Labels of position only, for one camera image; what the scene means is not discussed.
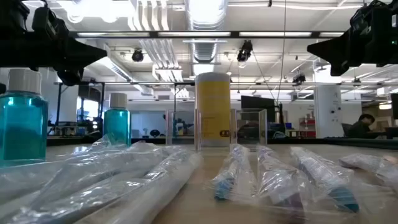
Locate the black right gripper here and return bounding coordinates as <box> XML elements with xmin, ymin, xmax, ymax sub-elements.
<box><xmin>307</xmin><ymin>0</ymin><xmax>379</xmax><ymax>77</ymax></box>

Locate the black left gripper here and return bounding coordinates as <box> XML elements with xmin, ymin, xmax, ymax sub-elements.
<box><xmin>34</xmin><ymin>5</ymin><xmax>108</xmax><ymax>87</ymax></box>

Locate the purple toothbrush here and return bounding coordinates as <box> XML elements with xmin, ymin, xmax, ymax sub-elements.
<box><xmin>256</xmin><ymin>145</ymin><xmax>315</xmax><ymax>223</ymax></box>
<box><xmin>338</xmin><ymin>152</ymin><xmax>398</xmax><ymax>194</ymax></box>

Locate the black ceiling spotlight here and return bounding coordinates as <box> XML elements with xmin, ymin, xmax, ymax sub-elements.
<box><xmin>131</xmin><ymin>48</ymin><xmax>145</xmax><ymax>63</ymax></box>
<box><xmin>236</xmin><ymin>39</ymin><xmax>254</xmax><ymax>62</ymax></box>
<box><xmin>292</xmin><ymin>73</ymin><xmax>307</xmax><ymax>85</ymax></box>

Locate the black overhead light bar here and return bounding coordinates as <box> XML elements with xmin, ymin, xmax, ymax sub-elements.
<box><xmin>70</xmin><ymin>30</ymin><xmax>346</xmax><ymax>39</ymax></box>

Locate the white pillar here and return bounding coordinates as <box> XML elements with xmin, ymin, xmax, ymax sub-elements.
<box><xmin>313</xmin><ymin>76</ymin><xmax>343</xmax><ymax>139</ymax></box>

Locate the person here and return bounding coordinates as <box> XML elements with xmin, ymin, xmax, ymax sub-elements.
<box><xmin>346</xmin><ymin>113</ymin><xmax>388</xmax><ymax>139</ymax></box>

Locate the black office chair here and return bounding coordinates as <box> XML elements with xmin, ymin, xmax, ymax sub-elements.
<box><xmin>341</xmin><ymin>123</ymin><xmax>354</xmax><ymax>138</ymax></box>

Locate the black computer monitor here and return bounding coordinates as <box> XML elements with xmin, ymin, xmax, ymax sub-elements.
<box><xmin>241</xmin><ymin>95</ymin><xmax>276</xmax><ymax>123</ymax></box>
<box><xmin>391</xmin><ymin>93</ymin><xmax>398</xmax><ymax>121</ymax></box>

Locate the red shelf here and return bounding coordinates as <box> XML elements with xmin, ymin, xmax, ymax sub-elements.
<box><xmin>298</xmin><ymin>116</ymin><xmax>317</xmax><ymax>139</ymax></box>

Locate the clear acrylic organizer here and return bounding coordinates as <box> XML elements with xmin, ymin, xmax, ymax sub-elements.
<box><xmin>165</xmin><ymin>108</ymin><xmax>268</xmax><ymax>152</ymax></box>

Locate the yellow canister white lid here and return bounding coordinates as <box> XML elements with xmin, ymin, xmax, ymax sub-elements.
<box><xmin>195</xmin><ymin>72</ymin><xmax>231</xmax><ymax>147</ymax></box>

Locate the black background rig frame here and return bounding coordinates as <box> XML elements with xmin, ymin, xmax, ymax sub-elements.
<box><xmin>54</xmin><ymin>80</ymin><xmax>197</xmax><ymax>139</ymax></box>

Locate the thin hanging black cable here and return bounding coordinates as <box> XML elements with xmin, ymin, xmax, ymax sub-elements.
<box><xmin>276</xmin><ymin>0</ymin><xmax>287</xmax><ymax>94</ymax></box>

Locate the black metal table frame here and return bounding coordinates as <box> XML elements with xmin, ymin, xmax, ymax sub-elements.
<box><xmin>46</xmin><ymin>136</ymin><xmax>398</xmax><ymax>151</ymax></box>

